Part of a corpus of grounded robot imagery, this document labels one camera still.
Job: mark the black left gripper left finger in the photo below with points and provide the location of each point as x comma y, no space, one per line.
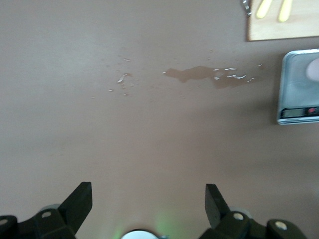
69,216

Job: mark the yellow plastic knife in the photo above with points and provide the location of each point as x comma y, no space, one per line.
284,12

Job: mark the silver digital kitchen scale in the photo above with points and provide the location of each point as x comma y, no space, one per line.
294,89

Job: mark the scattered small liquid droplets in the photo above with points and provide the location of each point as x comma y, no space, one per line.
123,77

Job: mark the metal tool tip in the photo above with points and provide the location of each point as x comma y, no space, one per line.
246,8

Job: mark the large liquid spill puddle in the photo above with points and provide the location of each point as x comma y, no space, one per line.
197,73

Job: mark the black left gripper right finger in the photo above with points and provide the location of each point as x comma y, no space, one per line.
224,221

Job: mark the yellow plastic fork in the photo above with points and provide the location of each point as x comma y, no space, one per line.
263,10

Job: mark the wooden cutting board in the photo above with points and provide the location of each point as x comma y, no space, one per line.
274,31

